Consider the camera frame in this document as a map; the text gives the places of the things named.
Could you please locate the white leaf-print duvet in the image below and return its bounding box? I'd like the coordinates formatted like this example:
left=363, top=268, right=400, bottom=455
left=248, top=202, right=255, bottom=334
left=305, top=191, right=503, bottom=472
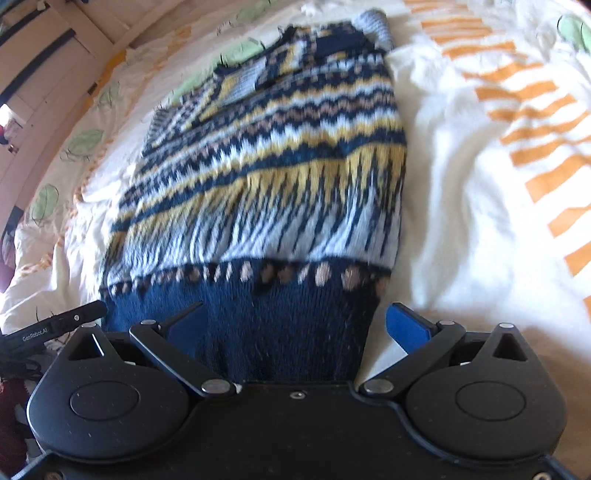
left=0, top=0, right=591, bottom=467

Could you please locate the yellow bed sheet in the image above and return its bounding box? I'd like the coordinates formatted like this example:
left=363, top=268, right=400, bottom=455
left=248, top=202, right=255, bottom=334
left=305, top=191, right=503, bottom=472
left=95, top=48, right=127, bottom=97

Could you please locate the patterned knit sweater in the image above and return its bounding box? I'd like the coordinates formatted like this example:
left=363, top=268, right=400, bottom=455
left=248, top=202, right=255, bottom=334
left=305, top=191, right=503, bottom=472
left=97, top=9, right=409, bottom=384

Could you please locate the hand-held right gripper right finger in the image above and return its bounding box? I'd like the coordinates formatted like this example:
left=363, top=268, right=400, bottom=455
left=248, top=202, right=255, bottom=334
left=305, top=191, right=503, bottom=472
left=359, top=302, right=537, bottom=400

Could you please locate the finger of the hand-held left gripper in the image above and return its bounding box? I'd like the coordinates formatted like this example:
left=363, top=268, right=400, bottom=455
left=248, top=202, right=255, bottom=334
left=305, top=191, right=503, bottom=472
left=52, top=301, right=108, bottom=332

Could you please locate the white wooden bed frame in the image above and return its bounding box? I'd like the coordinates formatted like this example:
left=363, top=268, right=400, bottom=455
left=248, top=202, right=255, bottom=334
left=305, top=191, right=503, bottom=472
left=0, top=0, right=185, bottom=259

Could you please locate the pile of pink white clothes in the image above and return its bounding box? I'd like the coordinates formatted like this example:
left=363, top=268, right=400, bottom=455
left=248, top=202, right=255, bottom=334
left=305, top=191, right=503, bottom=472
left=0, top=105, right=24, bottom=153

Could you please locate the dark red cloth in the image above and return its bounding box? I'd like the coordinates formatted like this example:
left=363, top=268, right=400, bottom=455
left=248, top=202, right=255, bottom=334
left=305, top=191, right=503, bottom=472
left=0, top=378, right=31, bottom=476

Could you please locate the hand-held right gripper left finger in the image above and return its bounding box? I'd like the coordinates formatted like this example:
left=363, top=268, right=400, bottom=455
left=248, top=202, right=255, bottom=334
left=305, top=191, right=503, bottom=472
left=62, top=301, right=232, bottom=400

